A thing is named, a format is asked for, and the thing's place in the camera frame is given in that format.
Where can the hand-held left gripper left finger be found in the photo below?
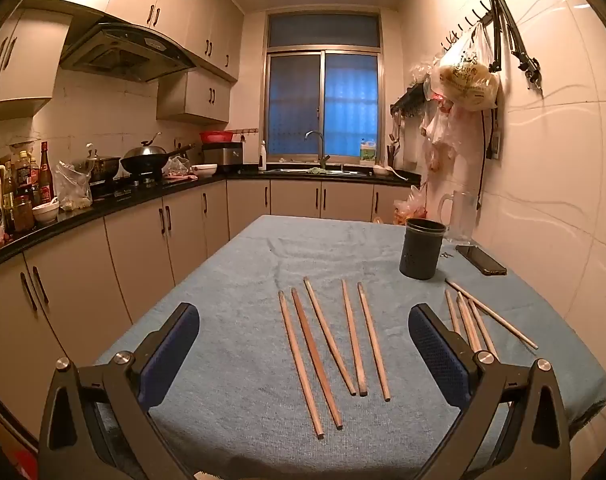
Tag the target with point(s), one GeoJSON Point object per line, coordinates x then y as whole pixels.
{"type": "Point", "coordinates": [170, 355]}

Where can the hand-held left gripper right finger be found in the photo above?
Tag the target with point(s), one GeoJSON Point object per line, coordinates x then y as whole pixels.
{"type": "Point", "coordinates": [440, 355]}

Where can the black utensil holder cup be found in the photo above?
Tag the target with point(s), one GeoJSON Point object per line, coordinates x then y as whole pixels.
{"type": "Point", "coordinates": [420, 255]}

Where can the black smartphone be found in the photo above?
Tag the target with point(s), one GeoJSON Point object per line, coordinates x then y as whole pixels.
{"type": "Point", "coordinates": [480, 260]}

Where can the lower kitchen cabinets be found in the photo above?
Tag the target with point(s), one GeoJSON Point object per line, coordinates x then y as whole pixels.
{"type": "Point", "coordinates": [133, 255]}

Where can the kitchen cabinets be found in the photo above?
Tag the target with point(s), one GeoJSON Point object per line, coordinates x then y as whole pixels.
{"type": "Point", "coordinates": [183, 0]}
{"type": "Point", "coordinates": [133, 255]}

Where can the blue table cloth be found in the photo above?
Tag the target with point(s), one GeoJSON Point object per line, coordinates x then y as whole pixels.
{"type": "Point", "coordinates": [263, 270]}

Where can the clear glass pitcher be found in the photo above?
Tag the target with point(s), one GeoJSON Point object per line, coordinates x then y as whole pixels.
{"type": "Point", "coordinates": [460, 215]}

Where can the orange snack bag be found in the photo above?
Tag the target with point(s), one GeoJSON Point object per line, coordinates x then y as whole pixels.
{"type": "Point", "coordinates": [410, 207]}

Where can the black kitchen countertop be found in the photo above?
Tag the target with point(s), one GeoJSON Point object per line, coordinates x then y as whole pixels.
{"type": "Point", "coordinates": [133, 197]}

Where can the white mortar bowl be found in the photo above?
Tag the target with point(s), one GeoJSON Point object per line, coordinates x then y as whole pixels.
{"type": "Point", "coordinates": [46, 214]}

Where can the crumpled plastic bag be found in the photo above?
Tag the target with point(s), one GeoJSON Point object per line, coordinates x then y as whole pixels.
{"type": "Point", "coordinates": [177, 165]}

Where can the white ladle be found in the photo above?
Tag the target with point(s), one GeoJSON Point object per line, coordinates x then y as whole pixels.
{"type": "Point", "coordinates": [390, 171]}

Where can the clear plastic bag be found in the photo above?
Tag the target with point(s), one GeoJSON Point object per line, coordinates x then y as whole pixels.
{"type": "Point", "coordinates": [73, 187]}

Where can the black wok with lid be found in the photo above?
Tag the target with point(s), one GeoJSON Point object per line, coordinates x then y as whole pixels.
{"type": "Point", "coordinates": [143, 160]}

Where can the steel pot with lid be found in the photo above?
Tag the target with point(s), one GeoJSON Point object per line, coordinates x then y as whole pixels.
{"type": "Point", "coordinates": [100, 167]}

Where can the black countertop appliance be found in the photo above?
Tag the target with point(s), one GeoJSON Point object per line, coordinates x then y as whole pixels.
{"type": "Point", "coordinates": [223, 154]}

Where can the red label sauce bottle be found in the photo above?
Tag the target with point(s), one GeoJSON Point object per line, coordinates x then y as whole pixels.
{"type": "Point", "coordinates": [45, 180]}

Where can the white spray bottle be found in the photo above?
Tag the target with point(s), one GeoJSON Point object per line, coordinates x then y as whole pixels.
{"type": "Point", "coordinates": [263, 157]}

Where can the green rag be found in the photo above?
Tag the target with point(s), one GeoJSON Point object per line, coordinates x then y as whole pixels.
{"type": "Point", "coordinates": [316, 170]}

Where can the red plastic basin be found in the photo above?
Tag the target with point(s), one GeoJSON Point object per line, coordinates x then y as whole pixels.
{"type": "Point", "coordinates": [216, 137]}

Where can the pink hanging plastic bags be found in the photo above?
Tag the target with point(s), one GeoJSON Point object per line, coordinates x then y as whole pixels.
{"type": "Point", "coordinates": [440, 130]}

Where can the chrome sink faucet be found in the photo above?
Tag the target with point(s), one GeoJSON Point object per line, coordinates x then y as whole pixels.
{"type": "Point", "coordinates": [324, 152]}

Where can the dark soy sauce bottle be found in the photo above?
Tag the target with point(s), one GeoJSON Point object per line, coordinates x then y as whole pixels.
{"type": "Point", "coordinates": [24, 172]}

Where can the kitchen window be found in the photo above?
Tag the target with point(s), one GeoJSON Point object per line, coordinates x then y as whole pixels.
{"type": "Point", "coordinates": [350, 100]}

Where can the plastic bag of buns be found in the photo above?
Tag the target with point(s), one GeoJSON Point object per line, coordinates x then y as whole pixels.
{"type": "Point", "coordinates": [465, 77]}

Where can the black range hood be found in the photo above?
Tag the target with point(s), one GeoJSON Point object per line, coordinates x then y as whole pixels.
{"type": "Point", "coordinates": [128, 50]}

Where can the upper kitchen cabinets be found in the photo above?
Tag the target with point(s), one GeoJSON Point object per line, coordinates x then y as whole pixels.
{"type": "Point", "coordinates": [183, 0]}

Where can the black wall rack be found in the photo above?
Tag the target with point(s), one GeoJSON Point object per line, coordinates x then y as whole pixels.
{"type": "Point", "coordinates": [408, 100]}

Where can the wall hook rail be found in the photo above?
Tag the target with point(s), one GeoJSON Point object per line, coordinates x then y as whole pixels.
{"type": "Point", "coordinates": [465, 25]}

